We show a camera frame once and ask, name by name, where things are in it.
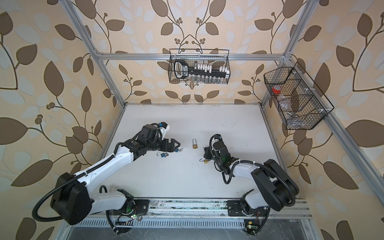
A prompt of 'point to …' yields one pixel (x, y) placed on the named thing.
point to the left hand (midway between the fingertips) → (175, 142)
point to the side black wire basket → (302, 104)
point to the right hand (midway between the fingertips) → (204, 149)
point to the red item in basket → (276, 89)
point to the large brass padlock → (194, 146)
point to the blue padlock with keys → (162, 154)
